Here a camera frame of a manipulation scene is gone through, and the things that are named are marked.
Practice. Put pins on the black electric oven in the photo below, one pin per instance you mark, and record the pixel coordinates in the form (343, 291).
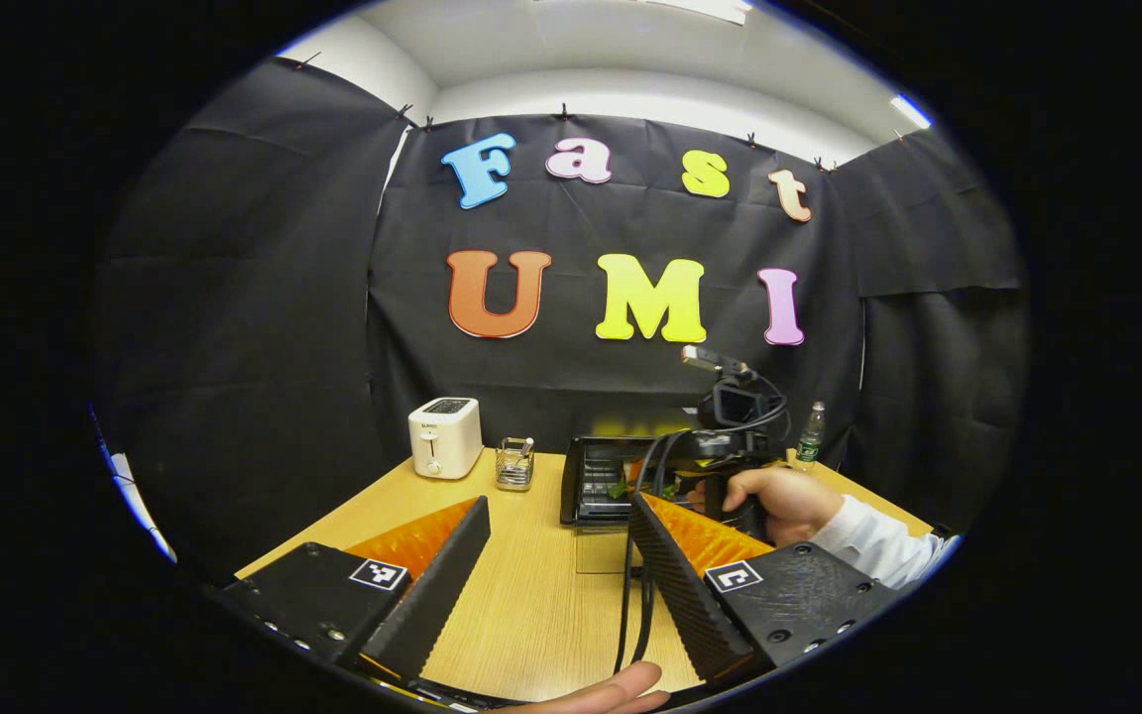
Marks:
(596, 476)

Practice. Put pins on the black backdrop cloth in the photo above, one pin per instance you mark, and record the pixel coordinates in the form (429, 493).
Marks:
(234, 327)

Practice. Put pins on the clear plastic water bottle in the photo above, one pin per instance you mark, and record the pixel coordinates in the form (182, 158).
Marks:
(810, 446)

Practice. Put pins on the lettuce sandwich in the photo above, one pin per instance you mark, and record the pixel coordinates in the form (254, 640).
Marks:
(619, 489)

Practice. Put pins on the small ceiling light panel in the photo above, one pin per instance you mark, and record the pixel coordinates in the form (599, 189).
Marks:
(912, 111)

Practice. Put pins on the white toaster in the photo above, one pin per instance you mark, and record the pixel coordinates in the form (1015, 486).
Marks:
(444, 441)

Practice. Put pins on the white striped board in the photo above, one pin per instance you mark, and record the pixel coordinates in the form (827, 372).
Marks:
(130, 486)

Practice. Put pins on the large ceiling light panel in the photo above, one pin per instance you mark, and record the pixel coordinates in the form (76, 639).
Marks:
(705, 8)

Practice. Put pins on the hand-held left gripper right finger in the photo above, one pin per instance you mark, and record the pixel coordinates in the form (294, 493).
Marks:
(685, 590)

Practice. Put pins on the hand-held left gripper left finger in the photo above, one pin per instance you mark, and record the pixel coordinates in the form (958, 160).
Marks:
(432, 595)

